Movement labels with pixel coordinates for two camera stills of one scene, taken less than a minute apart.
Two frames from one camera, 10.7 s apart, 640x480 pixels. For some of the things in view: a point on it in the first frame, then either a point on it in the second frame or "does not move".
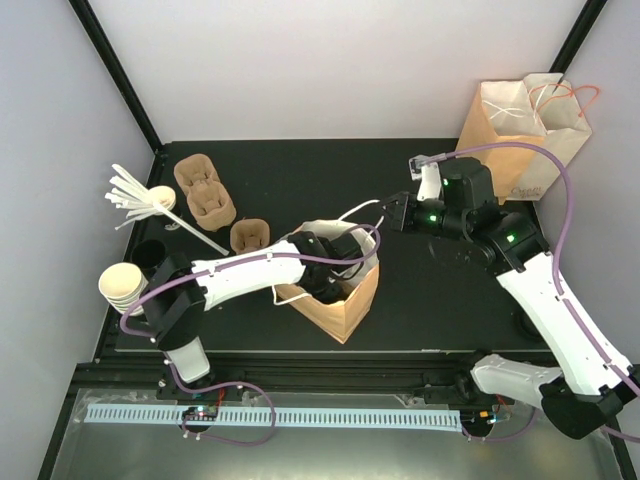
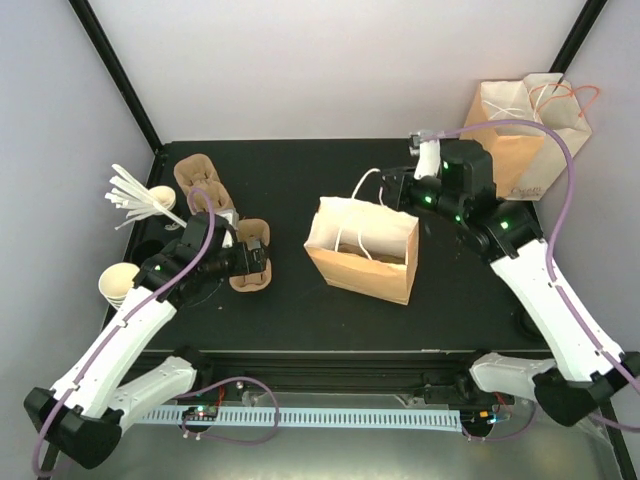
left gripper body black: (318, 291) → (242, 265)
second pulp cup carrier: (249, 235) does not move
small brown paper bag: (359, 286) → (364, 246)
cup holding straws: (162, 195) does not move
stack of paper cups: (123, 284) does not move
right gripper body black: (409, 221) → (406, 200)
